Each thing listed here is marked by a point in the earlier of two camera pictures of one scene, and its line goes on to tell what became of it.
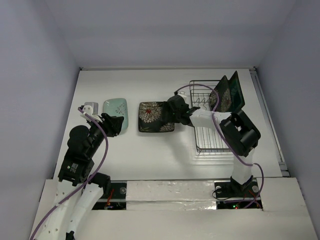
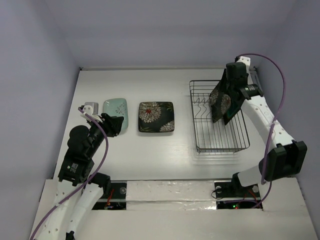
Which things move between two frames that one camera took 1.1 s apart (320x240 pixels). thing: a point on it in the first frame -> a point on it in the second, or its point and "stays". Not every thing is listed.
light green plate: [117, 107] stays
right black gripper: [171, 111] -> [227, 90]
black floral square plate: [150, 119] stays
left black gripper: [112, 123] stays
